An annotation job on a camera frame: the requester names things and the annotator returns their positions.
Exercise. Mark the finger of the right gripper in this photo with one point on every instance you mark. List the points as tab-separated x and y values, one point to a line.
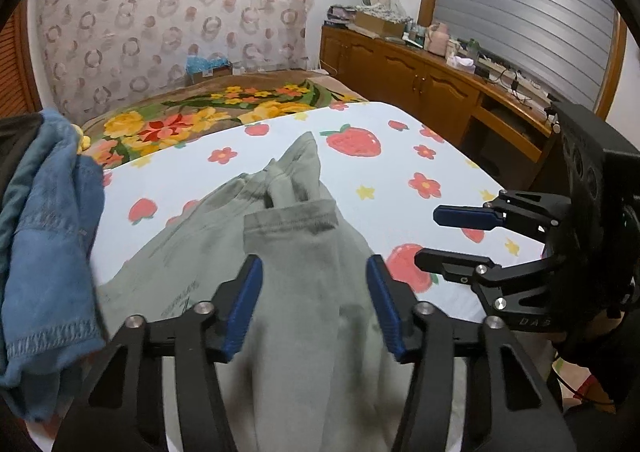
480	276
470	216

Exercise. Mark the patterned lace curtain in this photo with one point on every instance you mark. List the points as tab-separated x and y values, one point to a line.
100	55

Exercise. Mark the wooden sideboard cabinet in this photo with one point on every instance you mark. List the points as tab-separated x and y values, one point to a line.
476	115

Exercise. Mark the person's right hand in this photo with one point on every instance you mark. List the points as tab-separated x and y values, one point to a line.
606	321

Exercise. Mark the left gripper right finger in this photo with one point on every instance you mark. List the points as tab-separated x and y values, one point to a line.
507	404

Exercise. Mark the dark black garment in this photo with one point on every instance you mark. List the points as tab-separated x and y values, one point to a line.
16	135

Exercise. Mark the white strawberry flower bedsheet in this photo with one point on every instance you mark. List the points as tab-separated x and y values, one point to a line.
385	171

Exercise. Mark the grey window roller blind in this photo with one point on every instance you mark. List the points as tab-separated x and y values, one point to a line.
575	47

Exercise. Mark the floral brown blanket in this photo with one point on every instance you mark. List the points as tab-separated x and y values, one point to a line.
179	117

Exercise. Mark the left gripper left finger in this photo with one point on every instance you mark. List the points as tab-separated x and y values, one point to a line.
120	406

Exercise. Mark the blue cardboard box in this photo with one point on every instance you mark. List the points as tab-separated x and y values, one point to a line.
200	68

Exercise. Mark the grey-green shorts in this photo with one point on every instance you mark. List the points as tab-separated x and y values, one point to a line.
313	373

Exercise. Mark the blue denim jeans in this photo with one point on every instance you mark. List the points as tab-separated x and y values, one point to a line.
49	322

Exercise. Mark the pink jar on cabinet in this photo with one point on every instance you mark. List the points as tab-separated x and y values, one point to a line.
438	37

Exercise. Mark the cardboard box on cabinet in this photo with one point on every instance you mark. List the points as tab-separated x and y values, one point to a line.
382	27

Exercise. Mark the brown louvered wardrobe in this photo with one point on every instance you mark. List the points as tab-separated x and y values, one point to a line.
18	89

